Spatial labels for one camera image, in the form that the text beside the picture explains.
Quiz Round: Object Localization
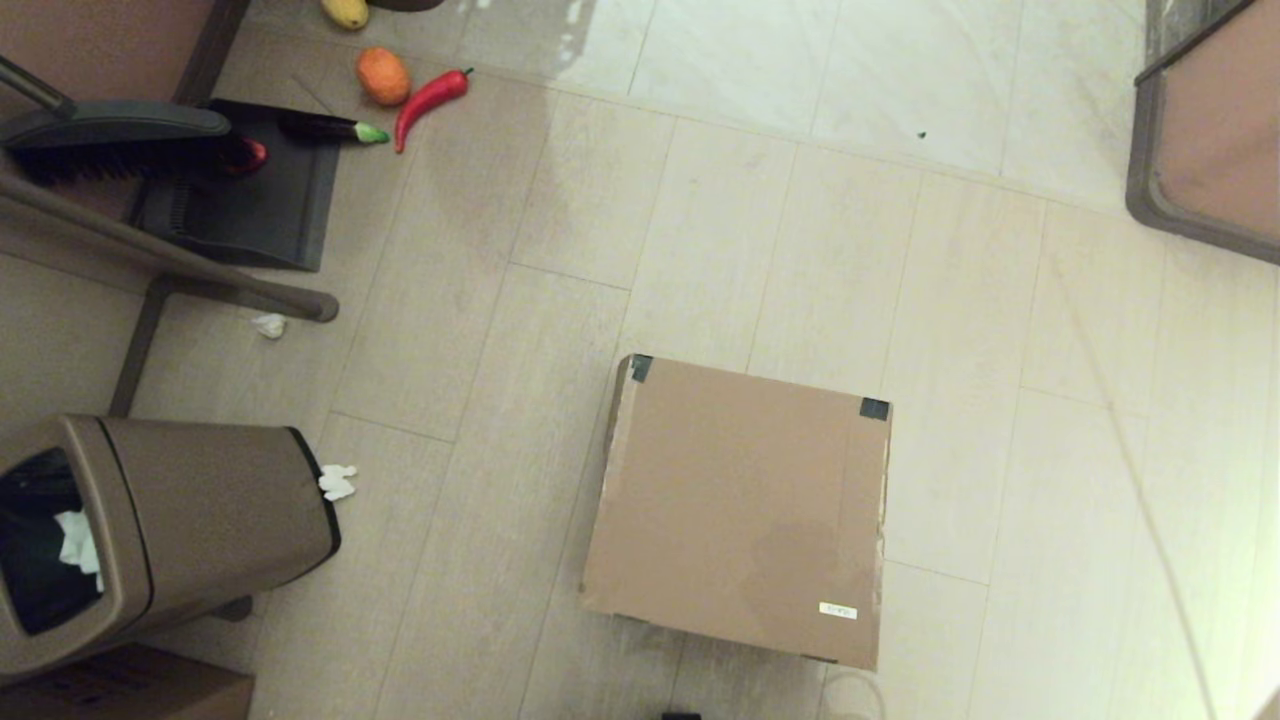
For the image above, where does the brown table with dark rim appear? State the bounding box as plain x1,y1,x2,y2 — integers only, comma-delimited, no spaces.
0,0,251,109

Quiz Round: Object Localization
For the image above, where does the black trash bag liner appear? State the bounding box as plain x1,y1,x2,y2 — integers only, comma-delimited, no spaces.
0,448,104,636

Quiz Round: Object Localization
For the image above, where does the dark gray broom brush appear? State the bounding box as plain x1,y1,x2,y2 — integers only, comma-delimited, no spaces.
0,57,233,186

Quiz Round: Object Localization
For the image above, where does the dark gray dustpan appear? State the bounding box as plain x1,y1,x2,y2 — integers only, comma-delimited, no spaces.
128,98,341,273

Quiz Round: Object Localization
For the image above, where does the red toy ball fruit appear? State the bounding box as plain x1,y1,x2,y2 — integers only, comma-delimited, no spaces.
225,137,269,179

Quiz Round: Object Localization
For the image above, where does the brown plastic trash bin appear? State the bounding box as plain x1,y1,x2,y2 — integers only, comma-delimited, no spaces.
0,415,342,684

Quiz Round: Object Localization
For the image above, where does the brown table with gray rim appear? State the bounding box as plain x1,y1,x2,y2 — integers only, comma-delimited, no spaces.
1126,0,1280,266

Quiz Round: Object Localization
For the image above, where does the brown cardboard carton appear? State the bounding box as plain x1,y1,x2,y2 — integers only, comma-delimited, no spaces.
0,643,255,720

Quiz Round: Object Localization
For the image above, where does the brown metal frame bar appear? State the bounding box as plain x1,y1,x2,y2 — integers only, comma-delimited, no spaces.
0,170,341,419

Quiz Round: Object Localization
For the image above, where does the brown cardboard shoe box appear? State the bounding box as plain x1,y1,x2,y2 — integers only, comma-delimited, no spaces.
580,353,893,671

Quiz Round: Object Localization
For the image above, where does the purple toy eggplant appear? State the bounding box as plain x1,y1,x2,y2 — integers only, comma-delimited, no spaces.
277,112,391,146

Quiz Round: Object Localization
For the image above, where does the orange toy fruit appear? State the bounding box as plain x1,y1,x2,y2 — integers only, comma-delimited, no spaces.
356,47,412,107

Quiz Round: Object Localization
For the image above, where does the red toy chili pepper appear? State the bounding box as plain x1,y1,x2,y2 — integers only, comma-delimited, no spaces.
394,67,474,154

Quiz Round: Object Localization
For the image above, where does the white tissue wad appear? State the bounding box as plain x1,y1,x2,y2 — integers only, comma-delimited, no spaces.
55,510,104,593

